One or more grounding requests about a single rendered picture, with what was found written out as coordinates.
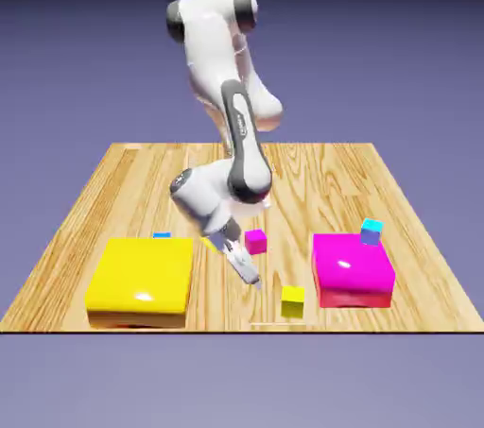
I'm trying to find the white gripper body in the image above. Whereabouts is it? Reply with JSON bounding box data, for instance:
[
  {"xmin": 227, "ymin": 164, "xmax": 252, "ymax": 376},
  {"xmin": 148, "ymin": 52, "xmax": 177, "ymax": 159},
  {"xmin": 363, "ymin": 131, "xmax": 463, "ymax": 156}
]
[{"xmin": 222, "ymin": 239, "xmax": 262, "ymax": 285}]

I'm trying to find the small magenta cube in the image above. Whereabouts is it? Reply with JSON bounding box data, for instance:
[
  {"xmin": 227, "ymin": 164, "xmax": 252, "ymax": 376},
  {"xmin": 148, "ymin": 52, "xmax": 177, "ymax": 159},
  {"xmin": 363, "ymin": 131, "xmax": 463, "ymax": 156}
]
[{"xmin": 244, "ymin": 229, "xmax": 268, "ymax": 256}]

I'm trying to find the small cyan cube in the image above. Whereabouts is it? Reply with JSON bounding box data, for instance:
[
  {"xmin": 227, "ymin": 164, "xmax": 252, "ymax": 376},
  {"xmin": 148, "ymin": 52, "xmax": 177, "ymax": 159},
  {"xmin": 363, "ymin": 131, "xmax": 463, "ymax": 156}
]
[{"xmin": 359, "ymin": 218, "xmax": 385, "ymax": 247}]

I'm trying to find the large magenta box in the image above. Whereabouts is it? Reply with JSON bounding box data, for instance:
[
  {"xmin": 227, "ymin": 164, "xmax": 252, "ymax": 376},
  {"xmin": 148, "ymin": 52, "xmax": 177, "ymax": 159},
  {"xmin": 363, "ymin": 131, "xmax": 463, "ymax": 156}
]
[{"xmin": 312, "ymin": 232, "xmax": 397, "ymax": 309}]

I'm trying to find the large yellow box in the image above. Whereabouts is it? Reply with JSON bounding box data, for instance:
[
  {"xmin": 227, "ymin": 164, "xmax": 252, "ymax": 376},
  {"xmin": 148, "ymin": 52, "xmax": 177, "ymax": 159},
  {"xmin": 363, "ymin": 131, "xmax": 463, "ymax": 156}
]
[{"xmin": 84, "ymin": 237, "xmax": 195, "ymax": 330}]

